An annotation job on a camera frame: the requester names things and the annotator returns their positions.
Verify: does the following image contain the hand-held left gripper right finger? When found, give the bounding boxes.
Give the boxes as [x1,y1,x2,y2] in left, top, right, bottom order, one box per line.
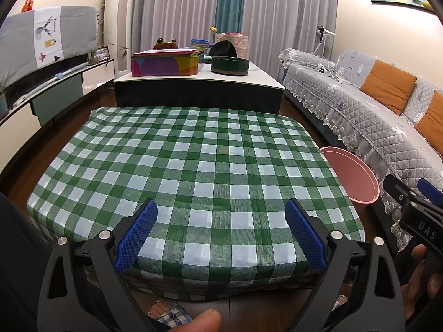
[284,198,405,332]

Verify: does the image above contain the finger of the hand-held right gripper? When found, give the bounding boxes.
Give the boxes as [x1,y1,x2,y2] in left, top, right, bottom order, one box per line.
[382,174,421,215]
[417,178,443,205]

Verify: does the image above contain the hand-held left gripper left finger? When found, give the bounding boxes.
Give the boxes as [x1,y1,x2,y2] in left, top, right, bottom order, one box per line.
[36,198,159,332]

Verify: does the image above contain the pink waste bin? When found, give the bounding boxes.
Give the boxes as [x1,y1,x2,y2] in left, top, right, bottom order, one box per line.
[319,146,380,208]

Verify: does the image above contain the person's right hand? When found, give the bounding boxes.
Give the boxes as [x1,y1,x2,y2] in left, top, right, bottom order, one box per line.
[400,244,437,322]

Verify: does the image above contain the person's left hand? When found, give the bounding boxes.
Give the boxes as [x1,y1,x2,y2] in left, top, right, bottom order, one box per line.
[171,309,222,332]

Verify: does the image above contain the orange cushion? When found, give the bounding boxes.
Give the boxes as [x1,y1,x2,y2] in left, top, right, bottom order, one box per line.
[414,90,443,147]
[359,59,418,115]

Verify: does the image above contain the person's bare foot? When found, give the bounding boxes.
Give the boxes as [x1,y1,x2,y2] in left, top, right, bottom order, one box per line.
[150,301,175,319]

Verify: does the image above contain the grey quilted sofa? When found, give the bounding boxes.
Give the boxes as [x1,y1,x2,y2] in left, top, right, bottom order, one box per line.
[279,48,443,253]

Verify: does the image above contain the green checked tablecloth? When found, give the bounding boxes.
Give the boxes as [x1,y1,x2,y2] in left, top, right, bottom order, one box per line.
[26,107,365,301]

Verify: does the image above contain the person's dark trousers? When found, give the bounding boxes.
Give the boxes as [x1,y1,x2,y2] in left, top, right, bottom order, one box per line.
[0,192,52,332]

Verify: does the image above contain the white top coffee table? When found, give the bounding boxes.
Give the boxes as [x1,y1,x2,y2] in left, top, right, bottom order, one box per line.
[114,60,286,114]

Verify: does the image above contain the television cabinet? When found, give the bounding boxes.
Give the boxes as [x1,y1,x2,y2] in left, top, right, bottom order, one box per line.
[0,59,115,128]

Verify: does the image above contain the white floor lamp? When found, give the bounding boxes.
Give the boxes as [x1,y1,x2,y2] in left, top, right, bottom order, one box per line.
[313,25,336,59]

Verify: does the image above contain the colourful tin box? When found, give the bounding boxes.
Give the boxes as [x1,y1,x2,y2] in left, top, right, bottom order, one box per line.
[130,48,205,77]

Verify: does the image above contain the white and blue stick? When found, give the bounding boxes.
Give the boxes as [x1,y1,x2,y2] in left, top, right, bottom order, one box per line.
[55,61,89,78]

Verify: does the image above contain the green round tin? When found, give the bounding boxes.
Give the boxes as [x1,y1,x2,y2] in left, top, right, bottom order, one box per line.
[210,56,250,77]

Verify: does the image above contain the green bamboo plant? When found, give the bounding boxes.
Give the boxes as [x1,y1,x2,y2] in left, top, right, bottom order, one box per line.
[97,3,128,61]

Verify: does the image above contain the brown teapot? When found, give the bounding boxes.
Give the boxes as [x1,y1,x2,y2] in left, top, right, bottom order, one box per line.
[153,38,178,50]

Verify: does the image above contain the pink lace basket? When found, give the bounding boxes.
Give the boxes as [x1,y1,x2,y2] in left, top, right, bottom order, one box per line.
[215,32,250,59]

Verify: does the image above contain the grey curtain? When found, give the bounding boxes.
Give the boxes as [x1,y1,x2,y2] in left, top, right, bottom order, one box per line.
[128,0,222,51]
[240,0,338,77]

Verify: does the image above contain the black hat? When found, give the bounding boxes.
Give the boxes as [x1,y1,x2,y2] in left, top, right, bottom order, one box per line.
[208,40,238,58]

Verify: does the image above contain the white standing air conditioner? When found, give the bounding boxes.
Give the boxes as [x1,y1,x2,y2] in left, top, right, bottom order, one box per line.
[104,0,134,77]

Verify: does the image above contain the grey television dust cover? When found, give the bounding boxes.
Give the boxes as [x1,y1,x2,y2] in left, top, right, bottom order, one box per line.
[0,6,98,87]

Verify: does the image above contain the teal curtain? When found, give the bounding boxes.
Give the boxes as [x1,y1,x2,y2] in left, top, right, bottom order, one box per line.
[215,0,246,40]

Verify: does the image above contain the white power strip with cables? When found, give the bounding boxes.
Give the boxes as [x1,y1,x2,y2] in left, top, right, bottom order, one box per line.
[316,57,343,80]

